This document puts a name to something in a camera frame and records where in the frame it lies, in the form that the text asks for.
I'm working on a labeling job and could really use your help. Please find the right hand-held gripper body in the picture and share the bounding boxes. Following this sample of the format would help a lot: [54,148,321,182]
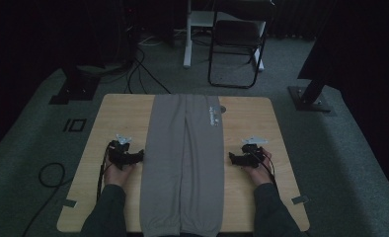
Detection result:
[241,135,270,169]

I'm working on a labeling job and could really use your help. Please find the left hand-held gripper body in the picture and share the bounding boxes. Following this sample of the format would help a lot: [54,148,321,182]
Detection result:
[108,133,133,171]

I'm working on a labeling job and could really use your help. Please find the grey pants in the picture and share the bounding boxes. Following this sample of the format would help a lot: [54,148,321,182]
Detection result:
[139,93,226,237]

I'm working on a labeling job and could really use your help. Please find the person's right hand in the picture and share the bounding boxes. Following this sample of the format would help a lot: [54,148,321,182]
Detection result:
[244,147,273,187]

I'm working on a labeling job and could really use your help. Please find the person's left hand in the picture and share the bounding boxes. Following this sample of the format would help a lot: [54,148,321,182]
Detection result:
[103,154,136,189]

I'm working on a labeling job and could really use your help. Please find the black floor tape marks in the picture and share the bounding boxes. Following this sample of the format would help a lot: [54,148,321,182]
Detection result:
[62,118,88,133]

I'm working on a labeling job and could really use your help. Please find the grey tape piece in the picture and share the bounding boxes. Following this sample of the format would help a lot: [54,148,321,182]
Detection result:
[62,197,78,209]
[290,195,310,205]

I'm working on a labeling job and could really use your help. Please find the black folding chair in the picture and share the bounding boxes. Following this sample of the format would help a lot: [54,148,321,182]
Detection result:
[207,0,277,90]

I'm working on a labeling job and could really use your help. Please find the dark curtain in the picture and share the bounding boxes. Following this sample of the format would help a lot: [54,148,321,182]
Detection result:
[296,0,389,205]

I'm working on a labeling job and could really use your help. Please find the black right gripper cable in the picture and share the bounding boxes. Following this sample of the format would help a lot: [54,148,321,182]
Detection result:
[253,149,280,193]

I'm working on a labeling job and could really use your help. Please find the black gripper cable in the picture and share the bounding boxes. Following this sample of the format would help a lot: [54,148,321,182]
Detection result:
[96,141,116,202]
[253,149,280,193]

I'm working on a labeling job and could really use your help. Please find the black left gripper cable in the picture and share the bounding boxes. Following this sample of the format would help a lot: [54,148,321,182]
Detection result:
[96,141,116,202]

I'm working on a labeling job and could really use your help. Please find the black looped floor cable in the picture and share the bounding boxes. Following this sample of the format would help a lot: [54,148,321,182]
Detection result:
[20,161,76,237]

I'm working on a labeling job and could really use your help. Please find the black stand base plate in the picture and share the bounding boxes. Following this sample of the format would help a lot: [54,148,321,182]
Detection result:
[48,64,102,106]

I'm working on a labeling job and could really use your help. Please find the black floor cables bundle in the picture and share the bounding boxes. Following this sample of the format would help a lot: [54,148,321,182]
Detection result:
[124,48,173,96]

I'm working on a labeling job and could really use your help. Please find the black stand with slanted post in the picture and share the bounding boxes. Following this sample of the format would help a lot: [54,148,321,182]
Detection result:
[287,73,333,114]

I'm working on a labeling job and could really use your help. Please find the white floor cable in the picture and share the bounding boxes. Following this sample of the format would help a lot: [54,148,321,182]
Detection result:
[138,34,166,47]

